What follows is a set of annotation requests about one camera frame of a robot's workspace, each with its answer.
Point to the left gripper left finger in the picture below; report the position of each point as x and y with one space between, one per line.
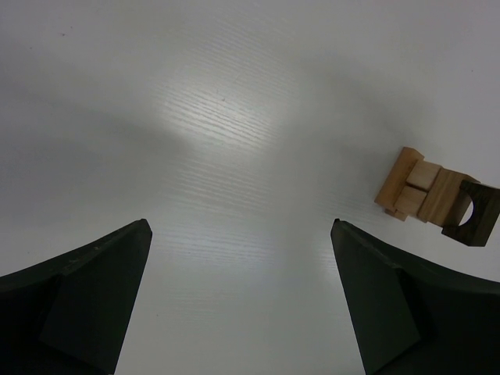
70 314

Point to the pale wood cube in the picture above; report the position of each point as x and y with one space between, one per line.
410 200

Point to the light wood long block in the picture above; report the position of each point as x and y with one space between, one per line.
445 204

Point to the light wood cube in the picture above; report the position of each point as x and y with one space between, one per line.
423 175

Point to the light wood plank block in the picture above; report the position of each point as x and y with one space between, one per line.
396 179

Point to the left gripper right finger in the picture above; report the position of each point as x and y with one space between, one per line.
413 316

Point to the dark wood tall block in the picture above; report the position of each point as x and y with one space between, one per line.
476 231

